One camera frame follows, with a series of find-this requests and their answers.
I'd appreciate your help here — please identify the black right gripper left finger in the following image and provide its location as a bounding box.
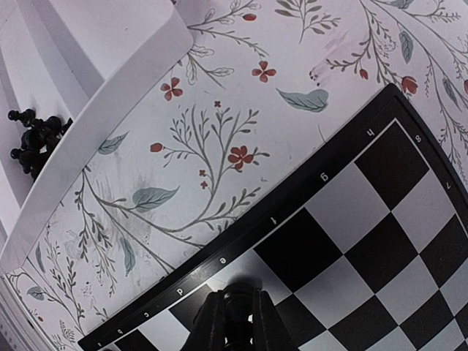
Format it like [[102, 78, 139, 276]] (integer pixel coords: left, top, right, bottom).
[[184, 290, 225, 351]]

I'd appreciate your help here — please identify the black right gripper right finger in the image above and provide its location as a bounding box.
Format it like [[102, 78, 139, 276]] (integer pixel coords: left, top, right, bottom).
[[252, 289, 293, 351]]

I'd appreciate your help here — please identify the black chess piece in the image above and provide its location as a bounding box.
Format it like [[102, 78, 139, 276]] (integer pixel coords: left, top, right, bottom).
[[223, 282, 254, 350]]

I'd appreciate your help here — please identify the pile of black chess pieces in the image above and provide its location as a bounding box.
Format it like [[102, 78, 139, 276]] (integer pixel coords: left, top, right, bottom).
[[7, 109, 73, 181]]

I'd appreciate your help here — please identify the black and silver chessboard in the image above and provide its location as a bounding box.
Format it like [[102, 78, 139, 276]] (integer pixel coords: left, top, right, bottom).
[[79, 84, 467, 350]]

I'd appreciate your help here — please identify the floral patterned table mat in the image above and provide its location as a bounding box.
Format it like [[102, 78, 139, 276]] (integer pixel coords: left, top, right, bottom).
[[4, 1, 467, 350]]

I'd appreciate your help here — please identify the white plastic tray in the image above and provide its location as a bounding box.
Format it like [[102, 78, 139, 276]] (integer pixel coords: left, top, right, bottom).
[[1, 1, 193, 272]]

